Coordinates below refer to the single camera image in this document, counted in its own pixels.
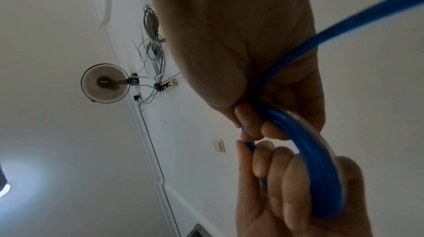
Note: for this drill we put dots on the black plug adapter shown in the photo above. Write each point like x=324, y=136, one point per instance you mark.
x=158, y=86

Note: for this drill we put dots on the round ceiling light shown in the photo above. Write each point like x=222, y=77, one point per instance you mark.
x=7, y=190

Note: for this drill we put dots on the wall-mounted fan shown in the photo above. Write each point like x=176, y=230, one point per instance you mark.
x=104, y=82

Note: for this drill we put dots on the grey metal frame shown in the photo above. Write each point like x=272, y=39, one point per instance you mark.
x=198, y=231

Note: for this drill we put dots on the white power strip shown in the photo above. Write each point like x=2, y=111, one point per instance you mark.
x=171, y=85

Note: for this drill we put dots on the person's right hand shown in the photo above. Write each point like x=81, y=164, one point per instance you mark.
x=232, y=34

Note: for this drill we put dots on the white light switch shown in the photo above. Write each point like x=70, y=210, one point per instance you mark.
x=219, y=145

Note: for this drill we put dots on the person's left hand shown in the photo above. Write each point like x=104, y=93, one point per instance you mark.
x=265, y=217

